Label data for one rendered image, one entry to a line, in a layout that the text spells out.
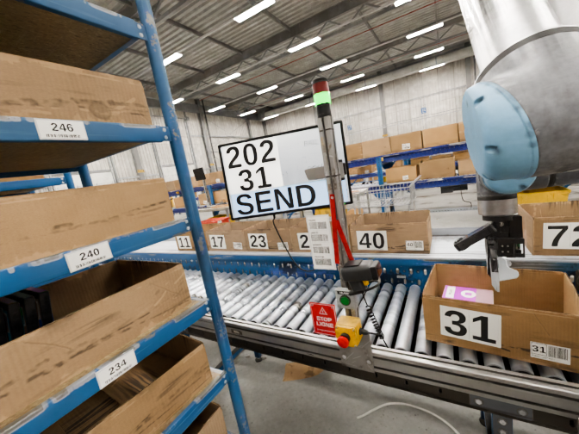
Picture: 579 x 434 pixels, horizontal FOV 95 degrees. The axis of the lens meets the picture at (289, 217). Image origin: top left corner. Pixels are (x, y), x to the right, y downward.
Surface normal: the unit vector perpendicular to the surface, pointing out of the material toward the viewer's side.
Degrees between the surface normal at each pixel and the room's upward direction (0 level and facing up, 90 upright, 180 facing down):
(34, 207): 90
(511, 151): 113
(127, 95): 91
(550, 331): 90
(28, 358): 91
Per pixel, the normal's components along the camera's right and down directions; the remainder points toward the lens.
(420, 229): -0.48, 0.23
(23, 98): 0.86, -0.04
